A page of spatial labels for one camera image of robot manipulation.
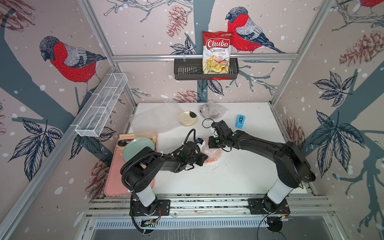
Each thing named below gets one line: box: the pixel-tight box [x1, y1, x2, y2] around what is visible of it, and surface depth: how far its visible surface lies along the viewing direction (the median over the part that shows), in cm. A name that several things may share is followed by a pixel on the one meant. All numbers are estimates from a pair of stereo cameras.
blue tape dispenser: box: [235, 114, 246, 129], surface depth 109 cm
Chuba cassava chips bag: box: [202, 30, 234, 74], surface depth 87 cm
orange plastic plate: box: [201, 139, 223, 163], surface depth 90 cm
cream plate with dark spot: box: [178, 111, 198, 127], surface depth 111 cm
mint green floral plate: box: [122, 137, 155, 163], surface depth 98 cm
